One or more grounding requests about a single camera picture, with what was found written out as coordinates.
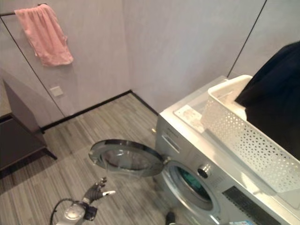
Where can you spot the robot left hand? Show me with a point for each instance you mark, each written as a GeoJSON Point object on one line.
{"type": "Point", "coordinates": [95, 191]}

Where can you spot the round washer door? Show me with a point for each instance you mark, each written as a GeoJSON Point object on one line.
{"type": "Point", "coordinates": [126, 157]}

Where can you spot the white perforated laundry basket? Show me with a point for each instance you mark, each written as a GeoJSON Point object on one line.
{"type": "Point", "coordinates": [248, 140]}

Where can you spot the black garment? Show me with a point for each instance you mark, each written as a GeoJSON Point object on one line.
{"type": "Point", "coordinates": [276, 93]}

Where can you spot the teal laundry in drum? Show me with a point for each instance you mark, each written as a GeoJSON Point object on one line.
{"type": "Point", "coordinates": [191, 179]}

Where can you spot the chrome washer dial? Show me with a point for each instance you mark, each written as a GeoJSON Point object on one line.
{"type": "Point", "coordinates": [204, 170]}

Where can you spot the robot dark foot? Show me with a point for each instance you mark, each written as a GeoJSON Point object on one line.
{"type": "Point", "coordinates": [170, 218]}

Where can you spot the black baseboard strip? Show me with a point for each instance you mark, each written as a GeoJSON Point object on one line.
{"type": "Point", "coordinates": [93, 107]}

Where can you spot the dark grey cabinet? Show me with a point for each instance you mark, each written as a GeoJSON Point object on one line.
{"type": "Point", "coordinates": [18, 133]}

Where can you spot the silver front-load washing machine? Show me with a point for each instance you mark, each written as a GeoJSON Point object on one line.
{"type": "Point", "coordinates": [218, 168]}

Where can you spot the pink towel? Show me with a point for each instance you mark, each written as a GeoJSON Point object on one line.
{"type": "Point", "coordinates": [45, 35]}

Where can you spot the white wall socket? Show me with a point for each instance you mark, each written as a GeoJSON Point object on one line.
{"type": "Point", "coordinates": [56, 91]}

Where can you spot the black towel rail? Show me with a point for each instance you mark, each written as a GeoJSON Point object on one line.
{"type": "Point", "coordinates": [7, 14]}

